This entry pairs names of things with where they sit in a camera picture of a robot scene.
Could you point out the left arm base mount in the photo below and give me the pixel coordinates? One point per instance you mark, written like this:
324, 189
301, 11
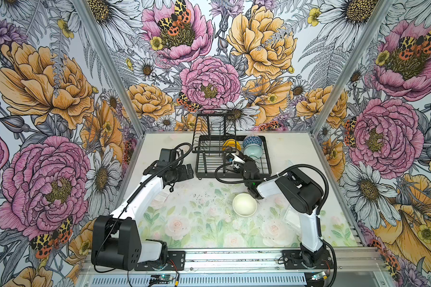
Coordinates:
155, 256

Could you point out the dotted pattern bowl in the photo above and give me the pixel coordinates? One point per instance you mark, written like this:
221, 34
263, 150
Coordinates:
237, 161

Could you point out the clear plastic container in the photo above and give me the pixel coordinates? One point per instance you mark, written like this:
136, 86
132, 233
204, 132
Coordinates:
291, 217

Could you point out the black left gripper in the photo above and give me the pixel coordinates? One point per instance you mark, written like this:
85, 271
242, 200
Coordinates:
184, 176

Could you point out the light green bowl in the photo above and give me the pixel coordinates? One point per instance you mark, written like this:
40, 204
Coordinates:
253, 151

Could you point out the blue triangle patterned bowl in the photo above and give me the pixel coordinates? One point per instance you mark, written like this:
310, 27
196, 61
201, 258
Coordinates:
252, 140

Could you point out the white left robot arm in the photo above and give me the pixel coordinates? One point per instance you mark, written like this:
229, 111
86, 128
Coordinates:
116, 239

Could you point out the pink striped bowl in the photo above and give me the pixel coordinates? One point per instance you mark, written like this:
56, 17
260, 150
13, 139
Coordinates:
231, 152

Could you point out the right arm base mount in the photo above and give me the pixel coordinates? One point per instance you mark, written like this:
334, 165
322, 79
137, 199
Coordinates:
304, 259

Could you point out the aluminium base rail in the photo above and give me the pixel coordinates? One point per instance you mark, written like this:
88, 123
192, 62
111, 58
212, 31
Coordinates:
250, 267

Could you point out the cream white bowl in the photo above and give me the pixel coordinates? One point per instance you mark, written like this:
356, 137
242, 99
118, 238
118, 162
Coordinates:
244, 205

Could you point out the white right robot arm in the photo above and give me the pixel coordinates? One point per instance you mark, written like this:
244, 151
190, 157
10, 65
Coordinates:
306, 189

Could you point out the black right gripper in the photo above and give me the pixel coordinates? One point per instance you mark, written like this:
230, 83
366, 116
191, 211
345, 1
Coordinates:
246, 158

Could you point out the black wire dish rack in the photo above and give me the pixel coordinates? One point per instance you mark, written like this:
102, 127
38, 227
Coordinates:
212, 129

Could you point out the yellow bowl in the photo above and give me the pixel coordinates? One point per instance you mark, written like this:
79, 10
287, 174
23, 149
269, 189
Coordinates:
231, 145

